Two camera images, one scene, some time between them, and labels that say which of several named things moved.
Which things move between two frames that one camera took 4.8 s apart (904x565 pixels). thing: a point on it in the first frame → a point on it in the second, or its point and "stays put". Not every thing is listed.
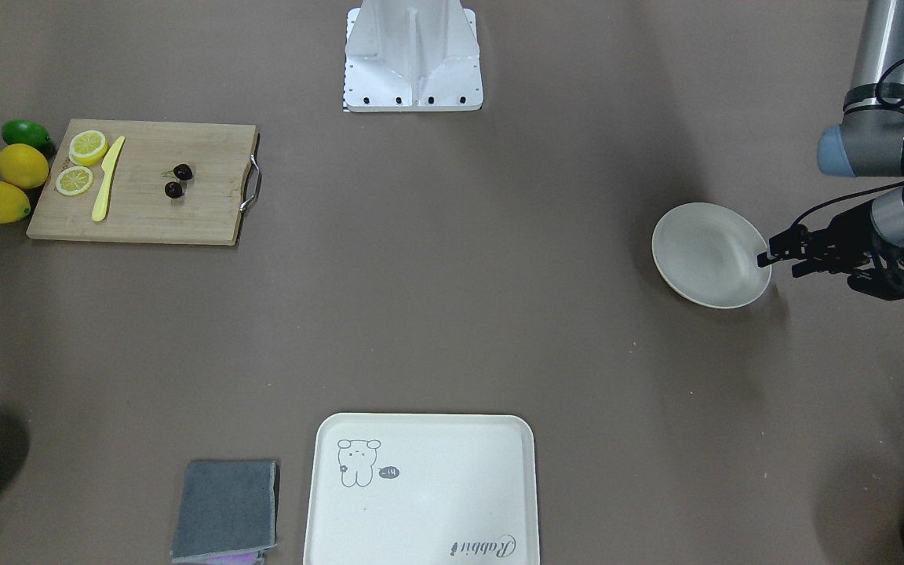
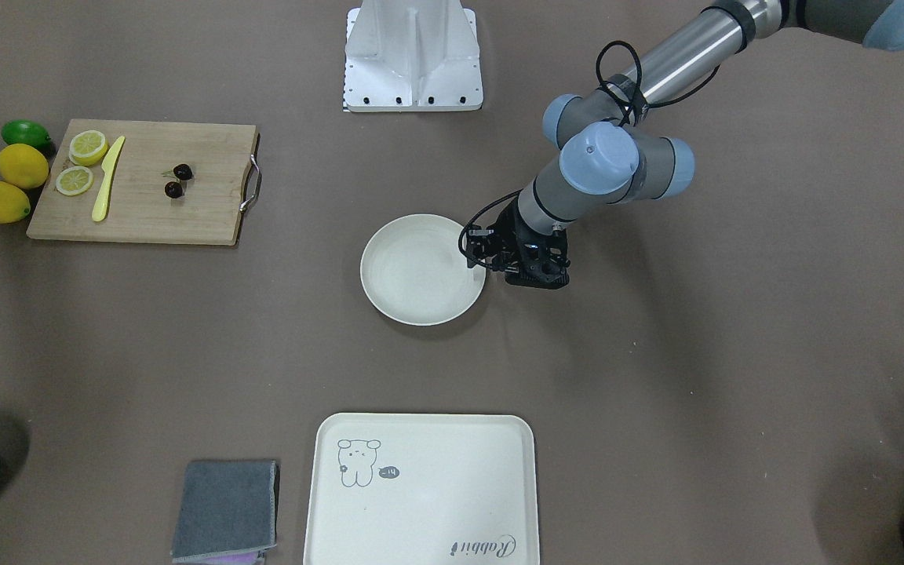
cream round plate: (709, 254) → (413, 271)
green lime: (23, 131) stays put
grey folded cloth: (227, 507) stays put
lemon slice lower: (74, 180) stays put
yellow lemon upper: (21, 165) stays put
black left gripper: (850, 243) → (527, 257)
